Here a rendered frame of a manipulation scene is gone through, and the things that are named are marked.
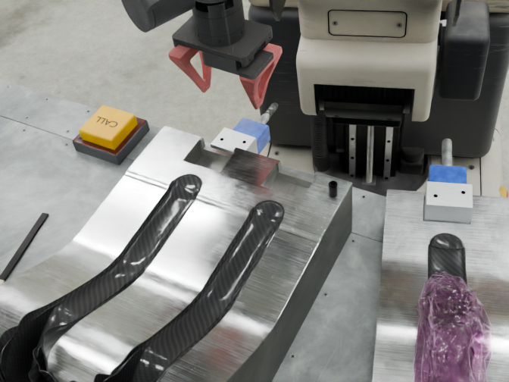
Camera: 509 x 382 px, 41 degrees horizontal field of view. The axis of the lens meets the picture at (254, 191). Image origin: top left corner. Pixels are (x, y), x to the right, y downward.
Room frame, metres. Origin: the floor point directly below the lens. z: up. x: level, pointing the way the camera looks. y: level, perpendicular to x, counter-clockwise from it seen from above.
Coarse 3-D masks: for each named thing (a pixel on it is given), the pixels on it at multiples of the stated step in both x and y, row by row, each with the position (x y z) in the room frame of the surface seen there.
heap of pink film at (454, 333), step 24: (432, 288) 0.37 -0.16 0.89; (456, 288) 0.36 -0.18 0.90; (432, 312) 0.33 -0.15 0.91; (456, 312) 0.32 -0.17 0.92; (480, 312) 0.33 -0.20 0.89; (432, 336) 0.30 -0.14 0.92; (456, 336) 0.29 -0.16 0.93; (480, 336) 0.30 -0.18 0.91; (432, 360) 0.28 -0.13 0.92; (456, 360) 0.27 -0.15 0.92; (480, 360) 0.27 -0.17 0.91
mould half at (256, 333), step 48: (192, 144) 0.62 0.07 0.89; (144, 192) 0.56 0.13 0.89; (240, 192) 0.53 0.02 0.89; (96, 240) 0.50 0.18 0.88; (192, 240) 0.48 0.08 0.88; (288, 240) 0.45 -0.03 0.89; (336, 240) 0.48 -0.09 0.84; (0, 288) 0.42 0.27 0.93; (48, 288) 0.42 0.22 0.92; (144, 288) 0.42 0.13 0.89; (192, 288) 0.41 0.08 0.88; (288, 288) 0.40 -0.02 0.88; (0, 336) 0.36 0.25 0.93; (96, 336) 0.34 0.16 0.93; (144, 336) 0.34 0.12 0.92; (240, 336) 0.34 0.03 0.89; (288, 336) 0.37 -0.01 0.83
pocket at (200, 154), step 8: (200, 144) 0.63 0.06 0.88; (192, 152) 0.62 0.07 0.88; (200, 152) 0.63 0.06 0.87; (208, 152) 0.62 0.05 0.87; (216, 152) 0.62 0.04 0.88; (224, 152) 0.62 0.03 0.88; (184, 160) 0.60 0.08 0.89; (192, 160) 0.61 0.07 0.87; (200, 160) 0.62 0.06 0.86; (208, 160) 0.62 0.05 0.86; (216, 160) 0.62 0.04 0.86; (224, 160) 0.61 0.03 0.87; (208, 168) 0.60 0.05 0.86; (216, 168) 0.60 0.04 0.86
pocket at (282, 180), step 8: (272, 168) 0.56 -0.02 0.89; (280, 168) 0.57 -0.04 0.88; (272, 176) 0.56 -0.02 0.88; (280, 176) 0.57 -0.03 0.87; (288, 176) 0.56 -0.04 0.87; (296, 176) 0.56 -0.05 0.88; (304, 176) 0.56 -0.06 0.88; (264, 184) 0.54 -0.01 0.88; (272, 184) 0.56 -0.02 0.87; (280, 184) 0.56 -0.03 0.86; (288, 184) 0.56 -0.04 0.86; (296, 184) 0.56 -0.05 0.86; (304, 184) 0.55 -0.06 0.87; (288, 192) 0.55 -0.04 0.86; (296, 192) 0.54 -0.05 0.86; (304, 192) 0.54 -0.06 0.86
